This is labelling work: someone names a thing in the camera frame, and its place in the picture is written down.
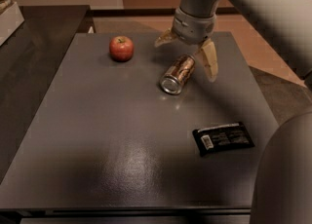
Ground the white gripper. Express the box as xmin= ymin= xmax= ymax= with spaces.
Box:
xmin=154 ymin=8 xmax=218 ymax=82

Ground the orange soda can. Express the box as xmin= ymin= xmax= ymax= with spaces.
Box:
xmin=160 ymin=55 xmax=195 ymax=95

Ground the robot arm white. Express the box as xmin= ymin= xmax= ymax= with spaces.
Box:
xmin=155 ymin=0 xmax=312 ymax=224

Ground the red apple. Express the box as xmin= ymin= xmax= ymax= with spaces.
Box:
xmin=109 ymin=36 xmax=134 ymax=62

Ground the black snack packet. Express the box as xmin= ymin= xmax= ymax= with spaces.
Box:
xmin=192 ymin=122 xmax=254 ymax=157

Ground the dark side counter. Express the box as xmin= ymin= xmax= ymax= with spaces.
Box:
xmin=0 ymin=5 xmax=93 ymax=182

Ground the white box on counter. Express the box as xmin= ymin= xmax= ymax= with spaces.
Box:
xmin=0 ymin=0 xmax=24 ymax=46

